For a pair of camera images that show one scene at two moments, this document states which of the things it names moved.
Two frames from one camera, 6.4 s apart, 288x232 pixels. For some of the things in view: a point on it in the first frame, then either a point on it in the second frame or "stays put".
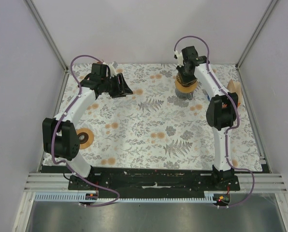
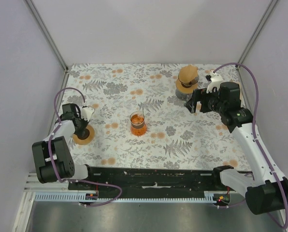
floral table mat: (151, 129) stays put
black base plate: (152, 182) stays put
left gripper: (122, 90) to (86, 123)
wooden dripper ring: (186, 89) stays put
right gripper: (185, 80) to (196, 97)
